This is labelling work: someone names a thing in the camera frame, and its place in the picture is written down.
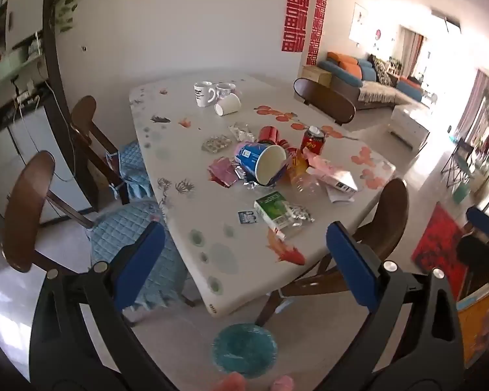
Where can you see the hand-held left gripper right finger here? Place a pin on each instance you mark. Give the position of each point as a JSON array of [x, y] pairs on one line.
[[352, 264]]

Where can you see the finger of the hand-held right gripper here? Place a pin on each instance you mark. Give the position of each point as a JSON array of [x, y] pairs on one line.
[[476, 260], [487, 223]]

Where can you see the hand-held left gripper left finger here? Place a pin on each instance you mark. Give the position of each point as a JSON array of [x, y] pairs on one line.
[[140, 264]]

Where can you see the white paper scrap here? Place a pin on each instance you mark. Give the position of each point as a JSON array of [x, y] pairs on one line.
[[338, 197]]

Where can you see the pink cardboard box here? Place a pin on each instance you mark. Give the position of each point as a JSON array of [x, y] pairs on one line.
[[330, 173]]

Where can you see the red drink can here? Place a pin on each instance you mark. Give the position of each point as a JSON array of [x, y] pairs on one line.
[[313, 144]]

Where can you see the teal lined waste bin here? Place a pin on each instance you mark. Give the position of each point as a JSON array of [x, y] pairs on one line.
[[244, 350]]

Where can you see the teal bucket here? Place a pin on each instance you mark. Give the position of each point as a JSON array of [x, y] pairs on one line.
[[460, 193]]

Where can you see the red rug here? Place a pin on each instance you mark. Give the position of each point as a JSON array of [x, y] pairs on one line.
[[436, 244]]

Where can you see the blue quilted seat cushion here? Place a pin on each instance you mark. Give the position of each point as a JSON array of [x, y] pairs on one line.
[[132, 163], [118, 216]]

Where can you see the wooden dining chair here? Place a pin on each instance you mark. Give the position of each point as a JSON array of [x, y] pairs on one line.
[[83, 114], [326, 99], [24, 211], [385, 211]]

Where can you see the orange and blue object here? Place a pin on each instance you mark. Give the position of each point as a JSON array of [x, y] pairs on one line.
[[476, 326]]

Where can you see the folding chair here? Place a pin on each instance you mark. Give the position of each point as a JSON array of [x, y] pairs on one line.
[[458, 159]]

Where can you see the crumpled silver foil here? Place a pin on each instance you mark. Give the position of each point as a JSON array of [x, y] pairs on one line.
[[301, 214], [245, 182]]

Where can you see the clear plastic bottle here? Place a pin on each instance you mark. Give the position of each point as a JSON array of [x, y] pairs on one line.
[[307, 185]]

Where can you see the green cardboard box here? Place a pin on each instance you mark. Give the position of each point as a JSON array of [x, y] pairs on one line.
[[271, 207]]

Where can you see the orange snack wrapper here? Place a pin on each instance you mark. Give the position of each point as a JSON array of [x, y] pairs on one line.
[[297, 167]]

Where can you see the small blue white packet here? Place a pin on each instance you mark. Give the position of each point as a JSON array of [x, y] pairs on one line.
[[247, 217]]

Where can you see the pink plastic wrapper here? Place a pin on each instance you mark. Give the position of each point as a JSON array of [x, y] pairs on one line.
[[222, 171]]

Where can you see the white coffee table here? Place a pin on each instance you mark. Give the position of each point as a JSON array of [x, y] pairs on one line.
[[407, 124]]

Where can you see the pink slipper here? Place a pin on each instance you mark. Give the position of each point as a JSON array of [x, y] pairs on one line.
[[230, 383], [283, 385]]

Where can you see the pill blister pack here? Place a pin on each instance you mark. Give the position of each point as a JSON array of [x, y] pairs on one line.
[[216, 144]]

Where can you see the wooden table leg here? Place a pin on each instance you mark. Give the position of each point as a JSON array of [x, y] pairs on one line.
[[195, 130]]

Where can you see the blue paper noodle bowl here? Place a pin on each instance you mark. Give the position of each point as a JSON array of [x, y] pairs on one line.
[[250, 157]]

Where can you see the silver foil wrapper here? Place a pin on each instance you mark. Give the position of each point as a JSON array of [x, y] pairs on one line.
[[242, 132]]

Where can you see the white kitchen cabinet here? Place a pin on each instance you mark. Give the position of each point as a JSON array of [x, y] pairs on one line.
[[28, 138]]

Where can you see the sofa with colourful cushions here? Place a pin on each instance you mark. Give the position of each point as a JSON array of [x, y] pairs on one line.
[[375, 89]]

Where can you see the white mug with black print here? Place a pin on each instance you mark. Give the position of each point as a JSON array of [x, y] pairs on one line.
[[203, 94]]

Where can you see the plain white cup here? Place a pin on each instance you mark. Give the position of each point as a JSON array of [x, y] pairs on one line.
[[230, 102]]

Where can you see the window curtain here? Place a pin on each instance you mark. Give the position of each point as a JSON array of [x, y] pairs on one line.
[[411, 53]]

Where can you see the wooden side box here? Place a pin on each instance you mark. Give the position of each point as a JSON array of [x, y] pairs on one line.
[[316, 75]]

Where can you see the white mug with purple print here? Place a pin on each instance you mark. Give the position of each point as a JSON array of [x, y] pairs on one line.
[[226, 88]]

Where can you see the dark framed sliding glass door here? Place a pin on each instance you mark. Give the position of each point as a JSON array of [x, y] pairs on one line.
[[51, 28]]

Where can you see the white upper cabinet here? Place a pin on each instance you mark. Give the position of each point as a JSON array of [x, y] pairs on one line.
[[24, 12]]

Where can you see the framed wall picture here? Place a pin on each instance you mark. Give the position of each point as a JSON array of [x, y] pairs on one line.
[[357, 22]]

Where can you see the red wall hanging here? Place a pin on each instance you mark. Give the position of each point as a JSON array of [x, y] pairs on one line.
[[318, 16], [295, 8]]

